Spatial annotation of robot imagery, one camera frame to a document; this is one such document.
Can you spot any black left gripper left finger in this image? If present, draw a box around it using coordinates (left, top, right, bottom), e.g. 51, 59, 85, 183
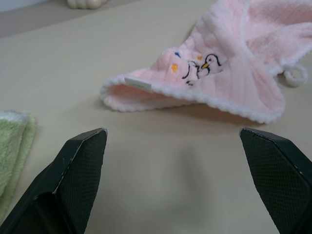
0, 127, 108, 234

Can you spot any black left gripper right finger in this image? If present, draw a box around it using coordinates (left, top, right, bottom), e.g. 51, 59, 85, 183
239, 127, 312, 234

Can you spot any green folded towel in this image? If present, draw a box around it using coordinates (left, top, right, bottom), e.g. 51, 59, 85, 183
0, 110, 38, 215

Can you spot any pink towel with penguin embroidery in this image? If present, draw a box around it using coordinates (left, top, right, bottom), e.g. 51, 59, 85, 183
100, 0, 312, 124

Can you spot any cream ribbed round object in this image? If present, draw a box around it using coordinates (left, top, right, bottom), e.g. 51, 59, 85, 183
67, 0, 107, 10

